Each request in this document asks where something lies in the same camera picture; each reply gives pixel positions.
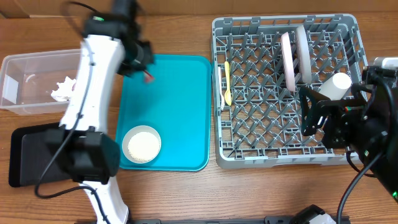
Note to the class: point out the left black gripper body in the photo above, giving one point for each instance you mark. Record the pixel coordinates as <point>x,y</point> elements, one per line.
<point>138,58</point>

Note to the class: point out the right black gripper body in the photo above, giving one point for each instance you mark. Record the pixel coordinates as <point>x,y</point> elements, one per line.
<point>342,126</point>

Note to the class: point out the small red candy wrapper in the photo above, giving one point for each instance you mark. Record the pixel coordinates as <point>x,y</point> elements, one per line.
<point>148,78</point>

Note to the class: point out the white cup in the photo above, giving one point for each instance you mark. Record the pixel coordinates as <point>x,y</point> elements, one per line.
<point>336,87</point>

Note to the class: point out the pink plate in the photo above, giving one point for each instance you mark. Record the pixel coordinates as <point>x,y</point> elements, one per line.
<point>288,62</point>

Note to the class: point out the grey plate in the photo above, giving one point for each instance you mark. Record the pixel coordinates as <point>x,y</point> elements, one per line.
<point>303,54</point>

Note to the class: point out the yellow plastic spoon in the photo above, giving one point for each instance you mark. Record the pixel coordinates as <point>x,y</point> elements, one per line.
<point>227,94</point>

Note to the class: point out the white tissue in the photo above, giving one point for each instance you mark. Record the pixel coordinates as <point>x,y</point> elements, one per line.
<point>64,91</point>

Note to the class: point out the white plastic fork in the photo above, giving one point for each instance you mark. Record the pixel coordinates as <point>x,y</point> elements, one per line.
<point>222,100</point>

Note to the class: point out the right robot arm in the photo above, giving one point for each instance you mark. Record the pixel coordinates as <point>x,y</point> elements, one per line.
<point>367,123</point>

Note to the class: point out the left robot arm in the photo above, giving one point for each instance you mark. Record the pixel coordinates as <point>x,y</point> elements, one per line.
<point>110,45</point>

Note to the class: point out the grey dishwasher rack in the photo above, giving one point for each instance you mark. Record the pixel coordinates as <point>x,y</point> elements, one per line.
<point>262,127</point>

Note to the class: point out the teal plastic tray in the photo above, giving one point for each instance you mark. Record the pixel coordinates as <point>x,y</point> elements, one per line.
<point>177,104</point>

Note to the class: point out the grey bowl with rice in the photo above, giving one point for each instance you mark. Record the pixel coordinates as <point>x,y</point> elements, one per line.
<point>141,144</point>

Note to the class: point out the clear plastic bin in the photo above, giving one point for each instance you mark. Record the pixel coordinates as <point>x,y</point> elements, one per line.
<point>28,80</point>

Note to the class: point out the black plastic tray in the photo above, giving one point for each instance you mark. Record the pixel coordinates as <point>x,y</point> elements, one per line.
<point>28,154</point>

